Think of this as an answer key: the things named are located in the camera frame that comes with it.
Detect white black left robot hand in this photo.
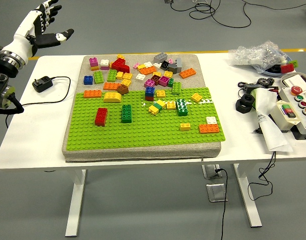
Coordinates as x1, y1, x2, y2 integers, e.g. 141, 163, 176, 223
2, 0, 75, 65

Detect red 2x4 brick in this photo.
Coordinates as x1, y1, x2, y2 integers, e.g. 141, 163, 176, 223
94, 107, 108, 127

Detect dark green 2x4 brick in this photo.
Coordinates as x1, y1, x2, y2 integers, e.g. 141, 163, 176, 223
176, 98, 189, 117
121, 104, 132, 124

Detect lime green studded baseplate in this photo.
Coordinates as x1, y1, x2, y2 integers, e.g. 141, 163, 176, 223
65, 86, 226, 152

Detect lime 2x4 brick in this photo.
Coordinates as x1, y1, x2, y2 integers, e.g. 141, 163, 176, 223
93, 70, 105, 85
171, 81, 182, 95
107, 69, 118, 83

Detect orange 2x4 brick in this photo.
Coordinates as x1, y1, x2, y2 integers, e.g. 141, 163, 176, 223
103, 82, 121, 91
179, 68, 197, 80
83, 89, 103, 99
198, 123, 220, 135
139, 66, 157, 76

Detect large red sloped brick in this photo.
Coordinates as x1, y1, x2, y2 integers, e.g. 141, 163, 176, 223
111, 58, 130, 74

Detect yellow arched brick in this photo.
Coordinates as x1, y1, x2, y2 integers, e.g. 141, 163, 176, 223
103, 91, 123, 104

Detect light grey 2x4 brick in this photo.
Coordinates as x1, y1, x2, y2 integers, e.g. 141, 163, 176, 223
153, 52, 168, 63

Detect dark grey sloped brick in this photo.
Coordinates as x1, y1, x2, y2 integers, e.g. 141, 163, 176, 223
167, 62, 180, 75

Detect black power adapter plug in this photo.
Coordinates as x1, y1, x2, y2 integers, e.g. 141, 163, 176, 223
32, 76, 54, 94

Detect white table leg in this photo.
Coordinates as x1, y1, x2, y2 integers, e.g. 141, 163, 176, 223
232, 163, 263, 229
65, 169, 87, 238

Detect clear bubble plastic bag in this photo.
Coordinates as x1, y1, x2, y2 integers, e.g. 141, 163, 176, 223
228, 40, 291, 70

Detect large black hex nut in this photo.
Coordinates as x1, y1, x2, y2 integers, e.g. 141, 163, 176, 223
235, 94, 256, 115

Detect metal floor socket plate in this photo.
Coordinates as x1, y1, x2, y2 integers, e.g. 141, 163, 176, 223
202, 164, 223, 180
206, 183, 229, 203

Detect lime green cloth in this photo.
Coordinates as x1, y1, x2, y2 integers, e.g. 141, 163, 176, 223
250, 89, 262, 111

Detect black toothed gear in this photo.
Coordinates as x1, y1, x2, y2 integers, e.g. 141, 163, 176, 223
257, 77, 275, 87

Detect blue shallow bowl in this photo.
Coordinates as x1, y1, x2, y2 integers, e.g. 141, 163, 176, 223
252, 55, 298, 77

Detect white rounded tray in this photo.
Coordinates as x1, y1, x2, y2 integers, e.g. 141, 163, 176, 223
279, 71, 306, 95

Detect white paper sheet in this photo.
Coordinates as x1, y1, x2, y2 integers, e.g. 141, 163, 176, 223
252, 88, 293, 153

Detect white card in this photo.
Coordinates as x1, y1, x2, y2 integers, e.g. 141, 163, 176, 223
284, 74, 306, 92

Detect white push-button control box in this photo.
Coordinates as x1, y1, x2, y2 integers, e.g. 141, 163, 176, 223
277, 86, 306, 136

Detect black adapter cord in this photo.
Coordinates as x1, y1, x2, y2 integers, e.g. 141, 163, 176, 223
5, 76, 72, 129

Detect black looped floor cables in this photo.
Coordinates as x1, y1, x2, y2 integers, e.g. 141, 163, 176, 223
165, 0, 252, 29

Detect long black floor cable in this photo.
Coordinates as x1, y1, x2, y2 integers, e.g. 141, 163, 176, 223
241, 0, 306, 11

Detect black floor cable with plug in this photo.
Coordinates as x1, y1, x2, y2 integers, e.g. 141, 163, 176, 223
214, 167, 229, 240

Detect small white switch box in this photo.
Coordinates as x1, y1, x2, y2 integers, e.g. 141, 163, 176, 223
269, 99, 302, 133

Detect black hanging cable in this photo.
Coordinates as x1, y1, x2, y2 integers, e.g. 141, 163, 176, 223
247, 151, 277, 202

